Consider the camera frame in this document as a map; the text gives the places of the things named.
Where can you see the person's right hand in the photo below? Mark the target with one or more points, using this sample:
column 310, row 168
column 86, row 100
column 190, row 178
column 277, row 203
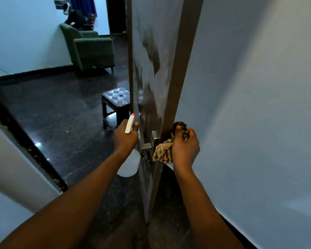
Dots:
column 184, row 149

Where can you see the person's left hand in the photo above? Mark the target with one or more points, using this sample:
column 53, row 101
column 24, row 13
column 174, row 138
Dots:
column 124, row 140

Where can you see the person's left thumb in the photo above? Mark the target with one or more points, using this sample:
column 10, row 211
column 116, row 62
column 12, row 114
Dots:
column 135, row 128

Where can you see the person's right thumb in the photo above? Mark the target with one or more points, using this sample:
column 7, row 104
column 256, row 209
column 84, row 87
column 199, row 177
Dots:
column 178, row 131

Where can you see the white spray bottle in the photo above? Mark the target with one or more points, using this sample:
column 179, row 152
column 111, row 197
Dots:
column 129, row 152

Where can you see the striped cleaning cloth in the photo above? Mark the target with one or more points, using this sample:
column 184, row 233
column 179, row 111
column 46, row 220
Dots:
column 164, row 152

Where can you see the person's left forearm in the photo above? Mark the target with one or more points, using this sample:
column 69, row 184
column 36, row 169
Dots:
column 67, row 204

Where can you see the person's right forearm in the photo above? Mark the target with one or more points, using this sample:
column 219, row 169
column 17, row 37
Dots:
column 204, row 212

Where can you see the dark plastic stool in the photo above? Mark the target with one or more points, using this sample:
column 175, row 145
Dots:
column 115, row 102

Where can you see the brown wooden door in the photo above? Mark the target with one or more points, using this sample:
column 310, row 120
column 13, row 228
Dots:
column 155, row 82

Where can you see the green armchair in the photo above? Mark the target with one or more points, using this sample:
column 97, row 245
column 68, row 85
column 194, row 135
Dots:
column 92, row 47

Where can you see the brown wooden chair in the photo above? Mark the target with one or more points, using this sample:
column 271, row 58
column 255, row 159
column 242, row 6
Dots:
column 90, row 21

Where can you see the blue curtain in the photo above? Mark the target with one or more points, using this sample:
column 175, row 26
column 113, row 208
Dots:
column 83, row 5

